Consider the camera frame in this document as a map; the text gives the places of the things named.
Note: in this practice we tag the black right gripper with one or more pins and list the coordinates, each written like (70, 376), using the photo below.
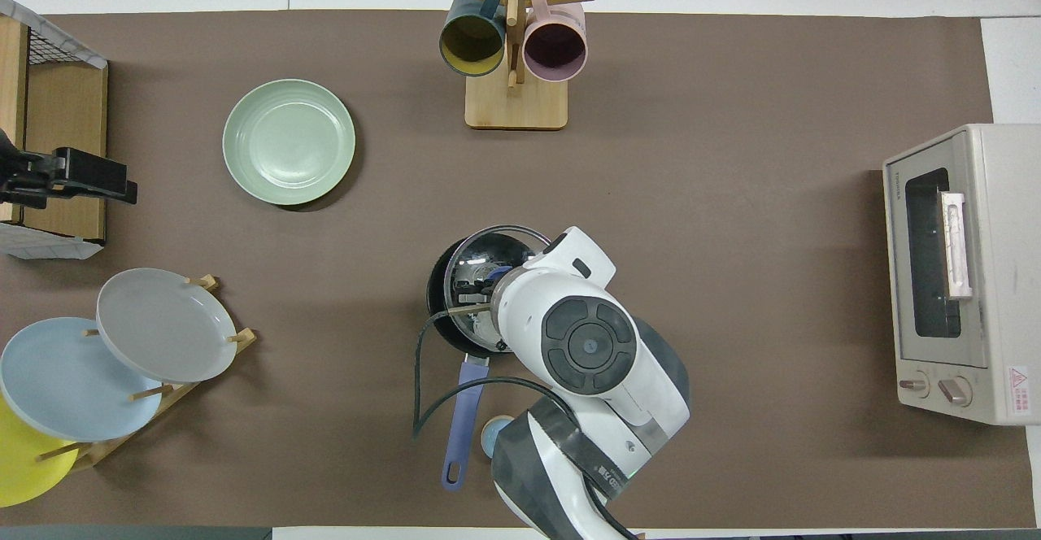
(476, 284)

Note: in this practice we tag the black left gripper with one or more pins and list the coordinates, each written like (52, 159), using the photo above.
(89, 174)

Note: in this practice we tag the glass lid with blue knob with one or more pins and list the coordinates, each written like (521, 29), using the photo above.
(468, 251)

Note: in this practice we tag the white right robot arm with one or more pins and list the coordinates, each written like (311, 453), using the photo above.
(594, 361)

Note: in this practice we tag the grey plate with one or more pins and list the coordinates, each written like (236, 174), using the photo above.
(163, 324)

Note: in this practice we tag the green plate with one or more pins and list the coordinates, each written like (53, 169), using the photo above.
(289, 141)

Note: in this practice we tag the light blue plate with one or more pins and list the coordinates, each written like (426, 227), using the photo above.
(65, 377)

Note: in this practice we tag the wooden plate rack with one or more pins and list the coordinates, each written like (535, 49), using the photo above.
(98, 450)

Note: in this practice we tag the yellow plate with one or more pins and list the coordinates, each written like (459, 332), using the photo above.
(24, 467)

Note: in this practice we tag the wooden shelf box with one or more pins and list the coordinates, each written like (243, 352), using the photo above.
(65, 109)

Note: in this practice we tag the small blue cup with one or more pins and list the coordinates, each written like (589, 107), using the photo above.
(490, 434)

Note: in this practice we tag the wooden mug tree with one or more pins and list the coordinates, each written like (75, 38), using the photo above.
(516, 105)

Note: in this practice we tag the dark teal mug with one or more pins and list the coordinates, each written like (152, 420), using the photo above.
(472, 44)

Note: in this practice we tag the pink mug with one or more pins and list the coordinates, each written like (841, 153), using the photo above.
(555, 48)

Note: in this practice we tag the brown table mat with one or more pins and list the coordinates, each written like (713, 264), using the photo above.
(732, 117)

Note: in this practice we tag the beige toaster oven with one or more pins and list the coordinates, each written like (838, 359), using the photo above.
(1000, 280)

